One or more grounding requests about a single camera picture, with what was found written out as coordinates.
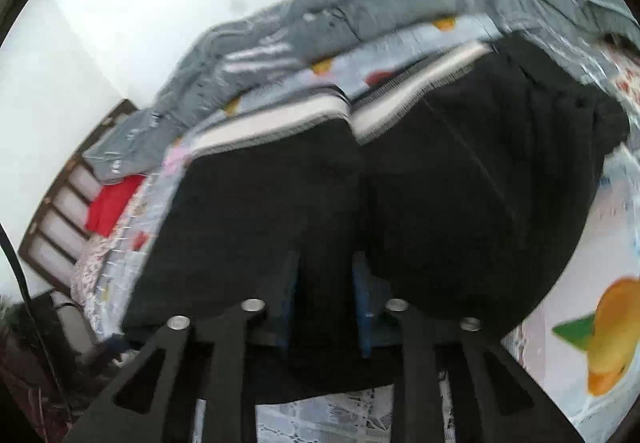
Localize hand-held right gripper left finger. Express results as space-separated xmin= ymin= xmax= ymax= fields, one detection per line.
xmin=65 ymin=250 xmax=301 ymax=443

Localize black pants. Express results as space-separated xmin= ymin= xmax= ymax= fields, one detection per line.
xmin=122 ymin=30 xmax=631 ymax=406

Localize dark wooden headboard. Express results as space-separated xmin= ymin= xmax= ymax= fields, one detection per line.
xmin=19 ymin=98 xmax=138 ymax=295

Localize fruit print plastic sheet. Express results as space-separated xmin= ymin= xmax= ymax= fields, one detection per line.
xmin=82 ymin=13 xmax=640 ymax=443

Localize black cable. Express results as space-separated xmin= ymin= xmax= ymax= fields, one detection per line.
xmin=0 ymin=222 xmax=71 ymax=424

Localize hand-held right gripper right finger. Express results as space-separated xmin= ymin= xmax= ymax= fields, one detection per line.
xmin=352 ymin=250 xmax=586 ymax=443

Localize red pillow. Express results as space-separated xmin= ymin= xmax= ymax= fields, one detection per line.
xmin=85 ymin=174 xmax=148 ymax=235

